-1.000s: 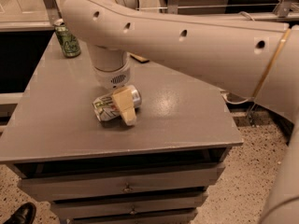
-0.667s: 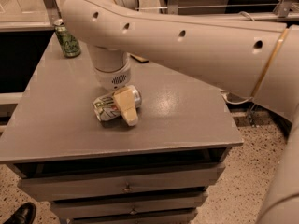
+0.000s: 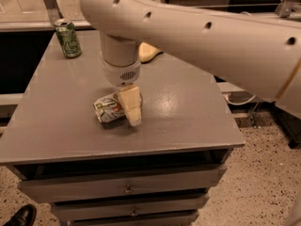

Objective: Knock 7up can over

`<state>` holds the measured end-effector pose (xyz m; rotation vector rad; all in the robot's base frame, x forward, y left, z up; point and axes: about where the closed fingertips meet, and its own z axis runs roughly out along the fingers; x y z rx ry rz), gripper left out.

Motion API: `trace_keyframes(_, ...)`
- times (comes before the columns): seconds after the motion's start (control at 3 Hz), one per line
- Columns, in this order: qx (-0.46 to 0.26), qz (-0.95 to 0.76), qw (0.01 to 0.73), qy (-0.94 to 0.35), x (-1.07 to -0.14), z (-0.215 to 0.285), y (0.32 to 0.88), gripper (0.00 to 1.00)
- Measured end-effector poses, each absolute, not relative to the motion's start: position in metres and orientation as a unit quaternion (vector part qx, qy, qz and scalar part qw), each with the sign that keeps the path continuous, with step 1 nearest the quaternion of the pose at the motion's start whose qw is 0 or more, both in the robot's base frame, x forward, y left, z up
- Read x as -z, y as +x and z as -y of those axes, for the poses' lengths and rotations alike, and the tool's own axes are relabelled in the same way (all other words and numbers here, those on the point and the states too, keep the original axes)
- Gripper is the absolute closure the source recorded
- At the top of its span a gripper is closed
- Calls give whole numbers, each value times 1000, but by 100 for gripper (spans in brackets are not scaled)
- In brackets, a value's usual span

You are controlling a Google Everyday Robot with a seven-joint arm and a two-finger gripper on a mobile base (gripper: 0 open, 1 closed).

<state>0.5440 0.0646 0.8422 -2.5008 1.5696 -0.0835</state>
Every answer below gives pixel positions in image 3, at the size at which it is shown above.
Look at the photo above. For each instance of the bottom grey drawer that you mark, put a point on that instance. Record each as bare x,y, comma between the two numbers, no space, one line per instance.
184,218

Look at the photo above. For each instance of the yellow sponge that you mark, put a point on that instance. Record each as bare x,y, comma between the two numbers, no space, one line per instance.
147,52

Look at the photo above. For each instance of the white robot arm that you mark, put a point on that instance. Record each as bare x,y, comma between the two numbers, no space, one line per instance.
255,53

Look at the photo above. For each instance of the grey drawer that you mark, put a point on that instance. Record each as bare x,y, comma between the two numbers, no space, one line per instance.
184,218
122,184
130,208

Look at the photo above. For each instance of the middle grey drawer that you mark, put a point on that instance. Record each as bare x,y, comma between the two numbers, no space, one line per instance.
130,208

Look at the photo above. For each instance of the white 7up can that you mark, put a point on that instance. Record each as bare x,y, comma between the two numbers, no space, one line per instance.
108,108

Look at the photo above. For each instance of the grey metal railing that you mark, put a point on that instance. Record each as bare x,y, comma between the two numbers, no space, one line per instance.
31,24

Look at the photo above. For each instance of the grey drawer cabinet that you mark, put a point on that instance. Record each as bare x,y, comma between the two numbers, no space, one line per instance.
54,132

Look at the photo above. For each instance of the black leather shoe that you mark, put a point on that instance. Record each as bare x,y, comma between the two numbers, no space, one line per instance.
25,216

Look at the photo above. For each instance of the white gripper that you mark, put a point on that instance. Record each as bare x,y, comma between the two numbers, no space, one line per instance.
121,73

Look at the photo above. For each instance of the top grey drawer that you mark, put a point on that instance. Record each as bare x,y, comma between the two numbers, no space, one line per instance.
122,184

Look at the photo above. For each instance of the green soda can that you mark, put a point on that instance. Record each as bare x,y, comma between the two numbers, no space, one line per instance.
66,34

